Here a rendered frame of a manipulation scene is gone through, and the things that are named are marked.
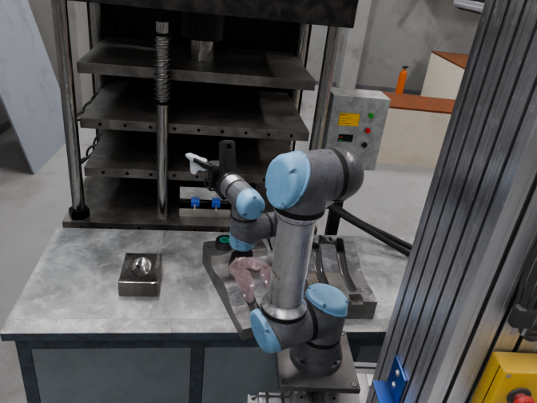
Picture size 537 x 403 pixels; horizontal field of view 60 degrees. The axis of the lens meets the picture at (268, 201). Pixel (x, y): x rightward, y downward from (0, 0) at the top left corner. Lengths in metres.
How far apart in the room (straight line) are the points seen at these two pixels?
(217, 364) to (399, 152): 4.26
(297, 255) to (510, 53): 0.57
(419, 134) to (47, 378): 4.72
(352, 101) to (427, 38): 7.13
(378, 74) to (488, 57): 8.51
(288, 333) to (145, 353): 0.88
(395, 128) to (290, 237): 4.68
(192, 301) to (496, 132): 1.40
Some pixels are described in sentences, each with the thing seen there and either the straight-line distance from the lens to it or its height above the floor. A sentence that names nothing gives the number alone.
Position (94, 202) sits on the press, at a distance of 2.65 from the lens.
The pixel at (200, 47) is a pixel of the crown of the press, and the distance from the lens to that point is 2.46.
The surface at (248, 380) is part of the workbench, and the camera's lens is 2.06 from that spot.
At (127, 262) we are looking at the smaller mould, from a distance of 2.01.
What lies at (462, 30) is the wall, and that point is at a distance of 9.72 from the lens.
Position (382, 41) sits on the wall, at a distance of 9.25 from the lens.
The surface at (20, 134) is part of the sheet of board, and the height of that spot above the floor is 0.38.
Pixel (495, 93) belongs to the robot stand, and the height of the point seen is 1.88.
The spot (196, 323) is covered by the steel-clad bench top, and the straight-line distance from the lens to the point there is 1.82.
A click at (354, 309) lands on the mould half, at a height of 0.85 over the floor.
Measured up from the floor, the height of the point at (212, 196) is 0.91.
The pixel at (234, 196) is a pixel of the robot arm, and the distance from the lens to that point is 1.27.
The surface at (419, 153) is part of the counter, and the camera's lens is 5.85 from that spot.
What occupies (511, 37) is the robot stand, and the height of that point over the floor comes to 1.97.
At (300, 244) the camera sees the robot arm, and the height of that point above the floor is 1.48.
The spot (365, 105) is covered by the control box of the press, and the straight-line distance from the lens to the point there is 2.45.
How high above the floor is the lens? 2.04
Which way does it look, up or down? 28 degrees down
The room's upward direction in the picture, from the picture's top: 7 degrees clockwise
